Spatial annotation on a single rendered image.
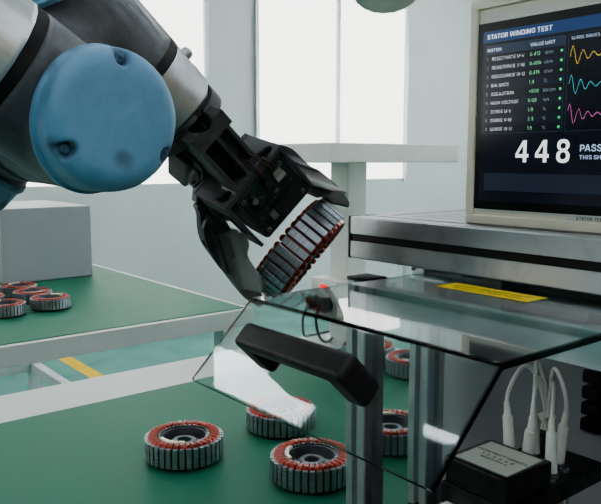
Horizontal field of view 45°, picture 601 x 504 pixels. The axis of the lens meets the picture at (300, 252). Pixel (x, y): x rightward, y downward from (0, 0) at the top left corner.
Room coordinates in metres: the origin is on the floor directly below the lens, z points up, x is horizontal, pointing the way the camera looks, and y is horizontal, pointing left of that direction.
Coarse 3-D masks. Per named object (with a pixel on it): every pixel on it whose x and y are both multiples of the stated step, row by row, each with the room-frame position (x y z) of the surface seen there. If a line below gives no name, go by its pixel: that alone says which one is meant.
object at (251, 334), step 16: (240, 336) 0.48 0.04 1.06; (256, 336) 0.47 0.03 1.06; (272, 336) 0.46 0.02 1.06; (288, 336) 0.45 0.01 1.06; (256, 352) 0.46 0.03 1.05; (272, 352) 0.45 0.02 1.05; (288, 352) 0.44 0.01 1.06; (304, 352) 0.43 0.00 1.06; (320, 352) 0.42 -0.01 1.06; (336, 352) 0.41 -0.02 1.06; (272, 368) 0.48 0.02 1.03; (304, 368) 0.42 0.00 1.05; (320, 368) 0.41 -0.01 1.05; (336, 368) 0.40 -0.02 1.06; (352, 368) 0.40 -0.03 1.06; (336, 384) 0.41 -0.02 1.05; (352, 384) 0.40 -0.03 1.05; (368, 384) 0.41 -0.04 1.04; (352, 400) 0.41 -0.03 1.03; (368, 400) 0.41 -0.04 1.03
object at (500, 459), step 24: (456, 456) 0.59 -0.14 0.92; (480, 456) 0.59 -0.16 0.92; (504, 456) 0.59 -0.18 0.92; (528, 456) 0.59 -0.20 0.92; (576, 456) 0.65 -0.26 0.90; (456, 480) 0.59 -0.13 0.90; (480, 480) 0.57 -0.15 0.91; (504, 480) 0.55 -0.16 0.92; (528, 480) 0.56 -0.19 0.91; (552, 480) 0.59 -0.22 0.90; (576, 480) 0.60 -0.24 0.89; (600, 480) 0.63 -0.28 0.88
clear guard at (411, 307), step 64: (256, 320) 0.54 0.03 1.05; (320, 320) 0.50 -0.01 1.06; (384, 320) 0.49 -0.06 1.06; (448, 320) 0.49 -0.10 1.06; (512, 320) 0.49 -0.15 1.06; (576, 320) 0.49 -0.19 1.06; (256, 384) 0.49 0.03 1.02; (320, 384) 0.45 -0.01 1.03; (384, 384) 0.42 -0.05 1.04; (448, 384) 0.39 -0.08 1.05; (384, 448) 0.38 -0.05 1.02; (448, 448) 0.36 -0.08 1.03
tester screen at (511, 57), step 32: (512, 32) 0.65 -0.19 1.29; (544, 32) 0.63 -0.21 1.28; (576, 32) 0.61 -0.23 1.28; (512, 64) 0.65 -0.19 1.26; (544, 64) 0.63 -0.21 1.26; (576, 64) 0.60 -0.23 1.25; (512, 96) 0.65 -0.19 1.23; (544, 96) 0.63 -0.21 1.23; (576, 96) 0.60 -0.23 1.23; (512, 128) 0.65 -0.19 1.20; (544, 128) 0.63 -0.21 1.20; (576, 128) 0.60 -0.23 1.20; (480, 160) 0.68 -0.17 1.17; (576, 160) 0.60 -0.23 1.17; (480, 192) 0.68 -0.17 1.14; (512, 192) 0.65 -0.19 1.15
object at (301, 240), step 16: (320, 208) 0.68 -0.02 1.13; (336, 208) 0.70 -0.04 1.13; (304, 224) 0.66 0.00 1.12; (320, 224) 0.67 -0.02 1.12; (336, 224) 0.68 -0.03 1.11; (288, 240) 0.65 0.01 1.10; (304, 240) 0.65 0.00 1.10; (320, 240) 0.66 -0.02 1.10; (272, 256) 0.66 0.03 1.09; (288, 256) 0.65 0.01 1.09; (304, 256) 0.65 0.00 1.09; (320, 256) 0.75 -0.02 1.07; (272, 272) 0.66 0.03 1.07; (288, 272) 0.65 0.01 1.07; (304, 272) 0.74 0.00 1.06; (272, 288) 0.67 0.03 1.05; (288, 288) 0.67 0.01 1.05
